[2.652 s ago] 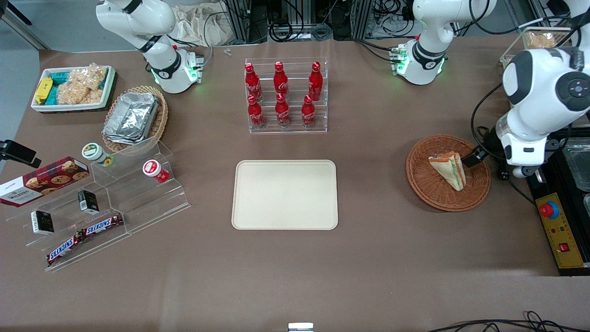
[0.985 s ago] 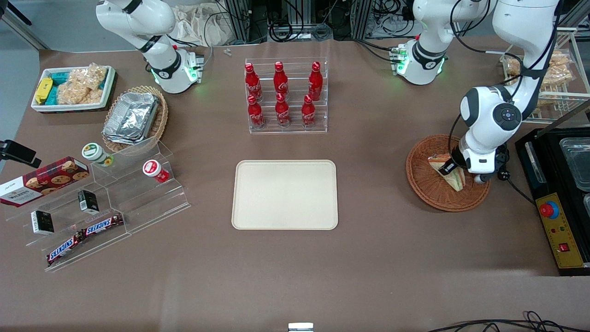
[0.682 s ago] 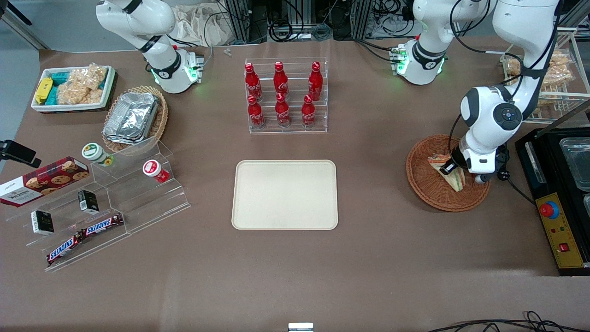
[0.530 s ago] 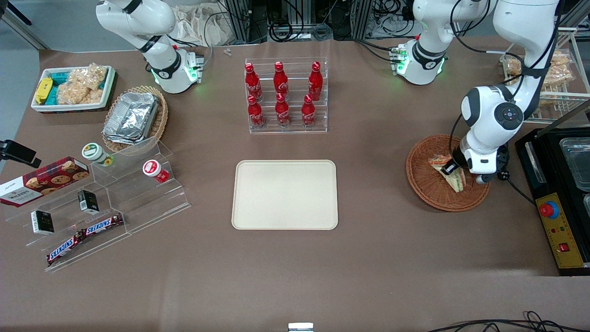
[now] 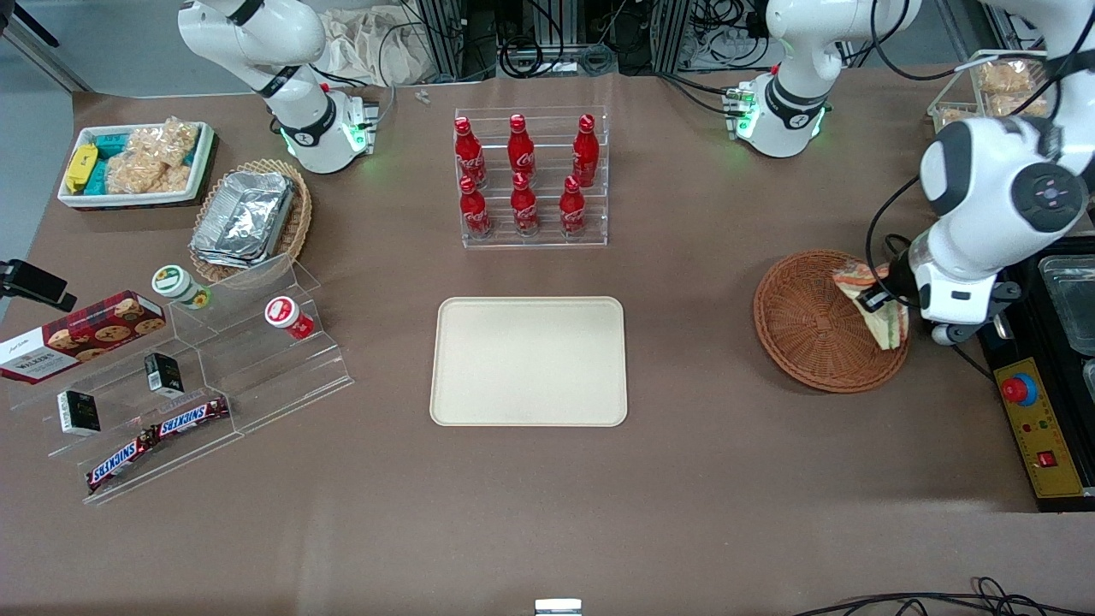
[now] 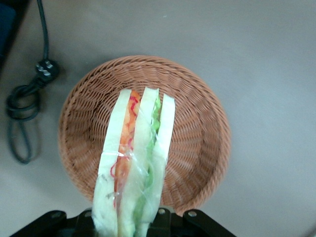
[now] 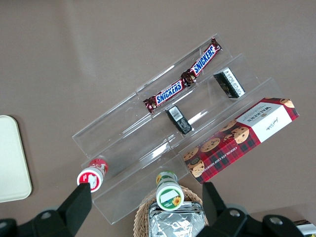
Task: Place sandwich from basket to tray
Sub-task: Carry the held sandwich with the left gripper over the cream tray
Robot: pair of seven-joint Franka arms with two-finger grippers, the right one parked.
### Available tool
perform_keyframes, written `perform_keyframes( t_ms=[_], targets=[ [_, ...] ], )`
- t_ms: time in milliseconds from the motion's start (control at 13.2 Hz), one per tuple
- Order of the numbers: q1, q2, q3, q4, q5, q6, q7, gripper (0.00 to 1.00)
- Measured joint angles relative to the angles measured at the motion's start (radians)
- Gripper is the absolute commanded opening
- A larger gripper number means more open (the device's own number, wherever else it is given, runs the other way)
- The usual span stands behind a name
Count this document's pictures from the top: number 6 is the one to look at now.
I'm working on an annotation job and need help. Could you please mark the black sealing machine yellow panel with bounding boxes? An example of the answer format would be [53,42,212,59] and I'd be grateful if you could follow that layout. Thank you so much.
[0,0,30,75]

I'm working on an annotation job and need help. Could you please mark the round brown wicker basket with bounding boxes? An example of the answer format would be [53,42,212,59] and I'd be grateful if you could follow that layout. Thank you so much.
[58,54,232,217]

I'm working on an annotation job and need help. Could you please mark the plastic-wrapped triangle sandwich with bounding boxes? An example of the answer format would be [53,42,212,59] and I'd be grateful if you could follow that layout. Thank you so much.
[91,86,176,237]

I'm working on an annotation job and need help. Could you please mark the black power cable with plug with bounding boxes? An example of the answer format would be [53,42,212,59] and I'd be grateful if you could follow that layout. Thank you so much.
[5,0,60,164]

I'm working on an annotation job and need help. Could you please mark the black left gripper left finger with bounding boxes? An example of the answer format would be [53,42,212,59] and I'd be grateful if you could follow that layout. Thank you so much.
[9,209,96,237]

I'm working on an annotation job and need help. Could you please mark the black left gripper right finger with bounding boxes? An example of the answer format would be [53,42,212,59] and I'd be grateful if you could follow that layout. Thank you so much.
[148,207,237,237]

